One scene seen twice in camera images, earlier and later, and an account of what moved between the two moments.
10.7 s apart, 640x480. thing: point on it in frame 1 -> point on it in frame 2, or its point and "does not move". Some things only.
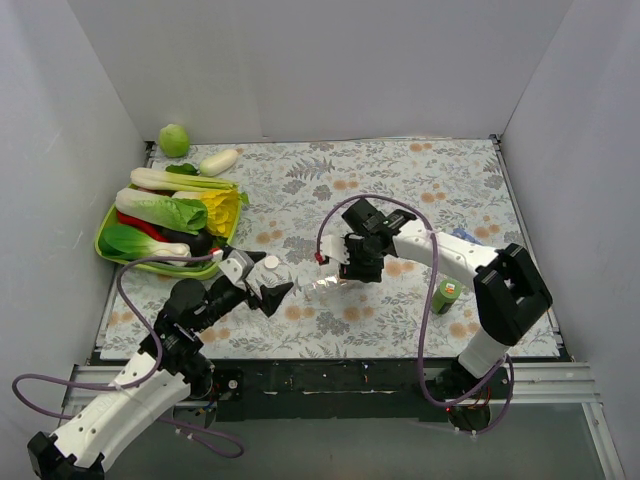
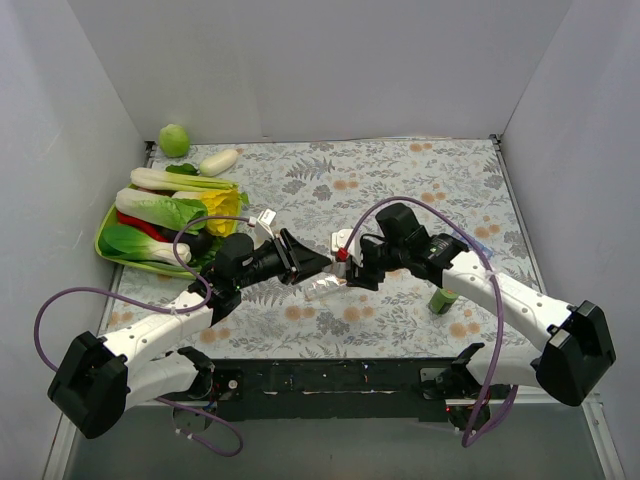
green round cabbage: [174, 140] does not move
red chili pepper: [139, 224] does not move
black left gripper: [252, 282] -> [290, 256]
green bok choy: [128, 243] does not move
